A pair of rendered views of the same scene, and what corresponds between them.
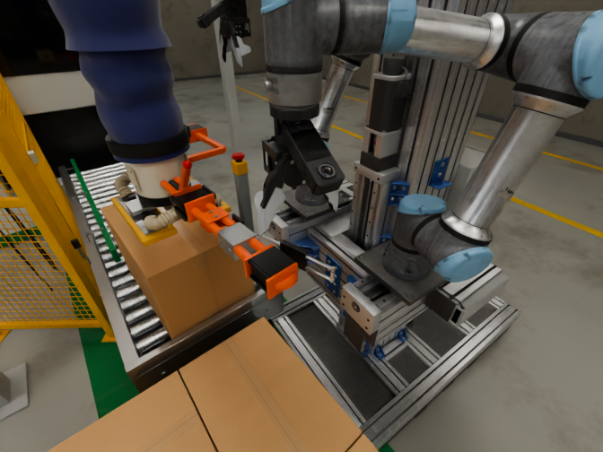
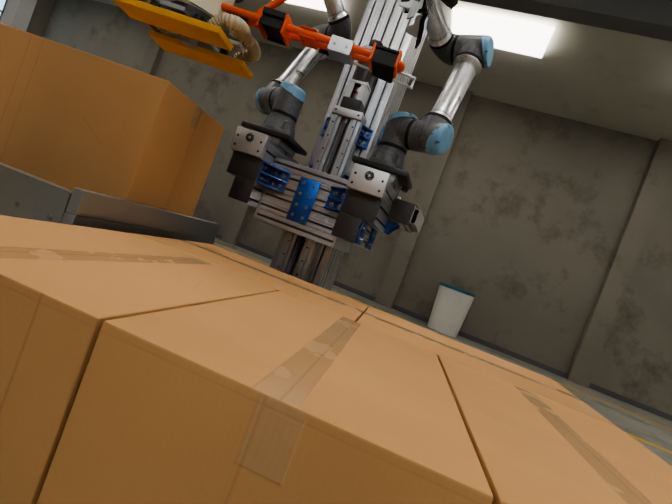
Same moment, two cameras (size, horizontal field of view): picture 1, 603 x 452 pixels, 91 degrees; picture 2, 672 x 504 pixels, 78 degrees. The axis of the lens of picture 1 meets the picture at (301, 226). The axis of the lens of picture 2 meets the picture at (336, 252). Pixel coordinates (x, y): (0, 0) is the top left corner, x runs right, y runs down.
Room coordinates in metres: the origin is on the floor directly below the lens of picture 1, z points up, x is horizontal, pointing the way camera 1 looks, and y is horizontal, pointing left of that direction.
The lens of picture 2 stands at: (-0.52, 0.82, 0.69)
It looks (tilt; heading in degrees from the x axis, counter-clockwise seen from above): 1 degrees down; 319
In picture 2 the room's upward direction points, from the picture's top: 21 degrees clockwise
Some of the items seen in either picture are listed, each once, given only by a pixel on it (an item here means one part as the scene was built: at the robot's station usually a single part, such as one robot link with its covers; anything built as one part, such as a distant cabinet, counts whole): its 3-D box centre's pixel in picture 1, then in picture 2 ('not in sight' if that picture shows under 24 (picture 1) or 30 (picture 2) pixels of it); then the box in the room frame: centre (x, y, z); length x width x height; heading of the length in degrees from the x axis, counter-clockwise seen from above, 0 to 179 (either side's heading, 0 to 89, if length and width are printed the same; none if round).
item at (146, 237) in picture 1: (140, 210); (174, 17); (0.82, 0.53, 1.14); 0.34 x 0.10 x 0.05; 42
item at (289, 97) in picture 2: not in sight; (288, 100); (1.09, -0.05, 1.20); 0.13 x 0.12 x 0.14; 4
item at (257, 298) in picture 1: (214, 323); (163, 219); (0.79, 0.38, 0.58); 0.70 x 0.03 x 0.06; 129
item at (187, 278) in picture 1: (180, 253); (97, 137); (1.05, 0.57, 0.75); 0.60 x 0.40 x 0.40; 42
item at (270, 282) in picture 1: (270, 270); (385, 61); (0.43, 0.06, 1.25); 0.08 x 0.07 x 0.05; 42
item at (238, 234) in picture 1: (237, 240); (341, 50); (0.53, 0.15, 1.24); 0.07 x 0.07 x 0.04; 42
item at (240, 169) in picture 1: (248, 232); not in sight; (1.55, 0.35, 0.50); 0.07 x 0.07 x 1.00; 39
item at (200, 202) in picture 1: (195, 202); (276, 27); (0.69, 0.29, 1.25); 0.10 x 0.08 x 0.06; 132
